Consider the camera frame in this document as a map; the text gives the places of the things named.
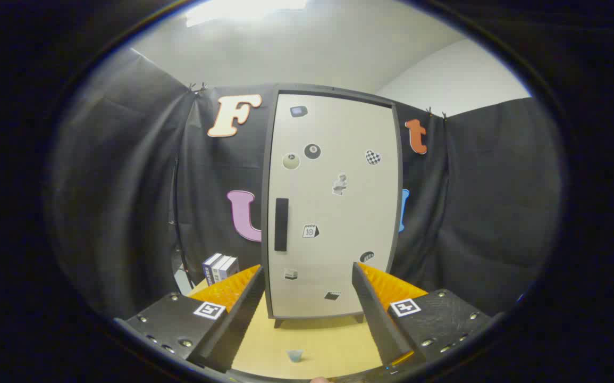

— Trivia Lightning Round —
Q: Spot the black backdrop cloth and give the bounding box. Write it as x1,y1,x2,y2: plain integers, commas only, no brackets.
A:
52,48,562,320

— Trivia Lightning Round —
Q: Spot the white spine book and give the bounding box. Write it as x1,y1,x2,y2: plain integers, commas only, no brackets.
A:
211,255,231,286

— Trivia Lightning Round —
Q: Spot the black door handle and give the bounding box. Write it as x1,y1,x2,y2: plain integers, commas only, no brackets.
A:
274,198,290,252

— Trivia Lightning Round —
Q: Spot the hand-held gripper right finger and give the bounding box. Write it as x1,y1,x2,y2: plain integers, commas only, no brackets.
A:
352,262,493,368

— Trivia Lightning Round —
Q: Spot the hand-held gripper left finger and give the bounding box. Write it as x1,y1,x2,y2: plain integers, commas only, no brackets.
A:
114,264,266,374

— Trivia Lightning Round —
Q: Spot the white cabinet door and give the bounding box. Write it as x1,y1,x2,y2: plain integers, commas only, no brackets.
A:
267,93,399,320

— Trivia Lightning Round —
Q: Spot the grey cabinet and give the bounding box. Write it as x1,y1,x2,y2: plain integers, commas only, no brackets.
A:
262,82,404,328

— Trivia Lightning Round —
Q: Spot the blue spine book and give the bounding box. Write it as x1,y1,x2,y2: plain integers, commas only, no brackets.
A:
203,253,223,286

